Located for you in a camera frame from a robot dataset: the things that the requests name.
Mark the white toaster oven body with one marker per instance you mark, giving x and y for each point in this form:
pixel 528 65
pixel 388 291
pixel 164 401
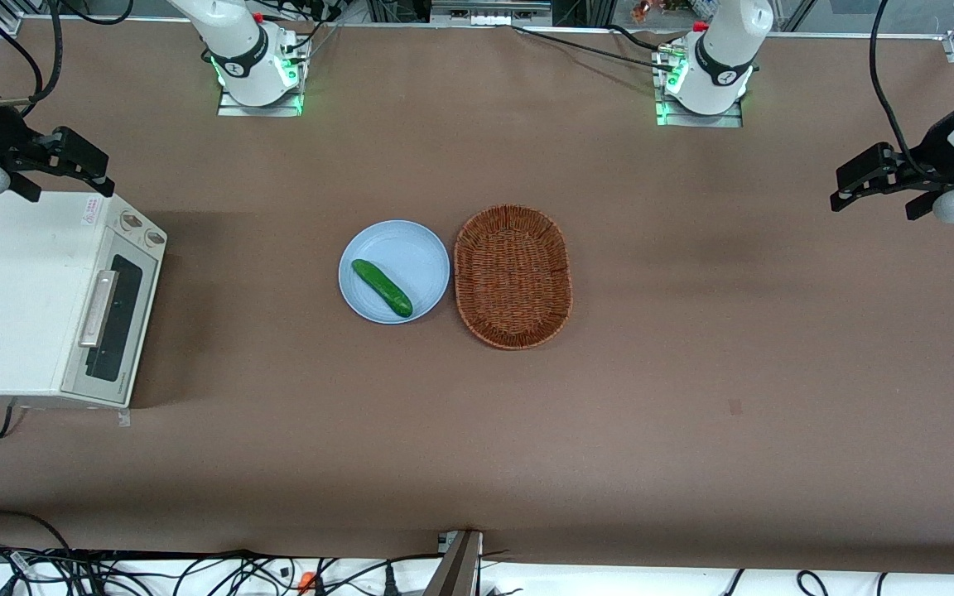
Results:
pixel 21 290

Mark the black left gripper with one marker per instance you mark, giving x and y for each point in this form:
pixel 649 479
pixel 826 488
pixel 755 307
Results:
pixel 932 153

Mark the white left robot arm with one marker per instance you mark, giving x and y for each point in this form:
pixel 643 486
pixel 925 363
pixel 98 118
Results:
pixel 713 70

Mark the white power strip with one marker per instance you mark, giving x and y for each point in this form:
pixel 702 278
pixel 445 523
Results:
pixel 489 16

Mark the green cucumber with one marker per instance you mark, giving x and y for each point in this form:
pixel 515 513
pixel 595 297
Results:
pixel 382 287

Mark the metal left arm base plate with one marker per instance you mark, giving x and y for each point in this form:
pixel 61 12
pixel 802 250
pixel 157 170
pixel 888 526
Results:
pixel 701 121

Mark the light blue plate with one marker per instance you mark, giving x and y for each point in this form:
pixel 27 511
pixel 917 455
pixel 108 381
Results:
pixel 411 257

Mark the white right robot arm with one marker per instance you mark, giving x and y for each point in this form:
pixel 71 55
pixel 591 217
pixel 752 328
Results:
pixel 249 66

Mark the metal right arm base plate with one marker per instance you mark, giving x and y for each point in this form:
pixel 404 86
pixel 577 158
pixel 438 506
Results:
pixel 233 109

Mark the round oven knob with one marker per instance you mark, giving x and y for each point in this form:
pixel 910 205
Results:
pixel 155 238
pixel 131 221

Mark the brown wicker basket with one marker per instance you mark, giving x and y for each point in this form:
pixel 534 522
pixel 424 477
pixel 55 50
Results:
pixel 512 277

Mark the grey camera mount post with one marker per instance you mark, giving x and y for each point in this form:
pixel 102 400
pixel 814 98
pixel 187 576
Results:
pixel 454 567

